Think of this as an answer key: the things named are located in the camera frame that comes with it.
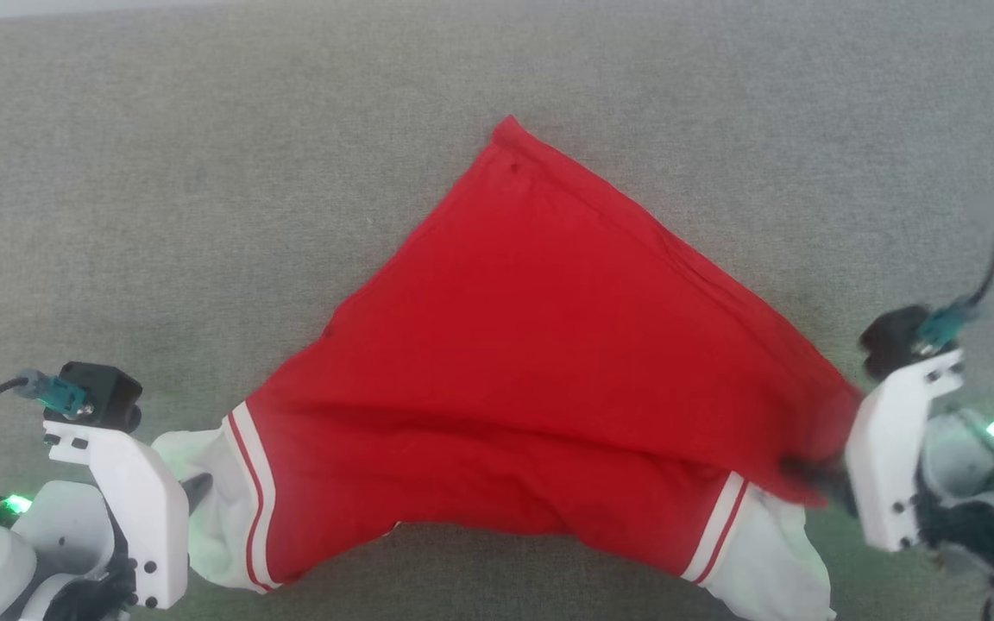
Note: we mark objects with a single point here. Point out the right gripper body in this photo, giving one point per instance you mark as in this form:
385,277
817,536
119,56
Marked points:
885,466

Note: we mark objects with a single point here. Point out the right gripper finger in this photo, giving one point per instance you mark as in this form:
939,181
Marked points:
820,479

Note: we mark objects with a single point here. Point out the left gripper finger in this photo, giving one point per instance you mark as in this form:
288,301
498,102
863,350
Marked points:
197,492

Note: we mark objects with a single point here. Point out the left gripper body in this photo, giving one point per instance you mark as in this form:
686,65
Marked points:
139,517

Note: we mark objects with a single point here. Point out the red white garment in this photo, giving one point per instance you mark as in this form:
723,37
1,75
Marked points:
531,345

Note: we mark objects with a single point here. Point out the grey fabric sofa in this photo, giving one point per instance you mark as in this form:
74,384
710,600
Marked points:
204,172

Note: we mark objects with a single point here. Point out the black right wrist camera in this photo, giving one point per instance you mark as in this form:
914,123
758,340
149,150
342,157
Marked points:
890,341

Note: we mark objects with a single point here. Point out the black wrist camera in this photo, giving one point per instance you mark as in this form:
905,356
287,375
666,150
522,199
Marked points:
100,392
890,341

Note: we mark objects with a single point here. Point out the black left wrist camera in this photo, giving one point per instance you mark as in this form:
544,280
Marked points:
100,392

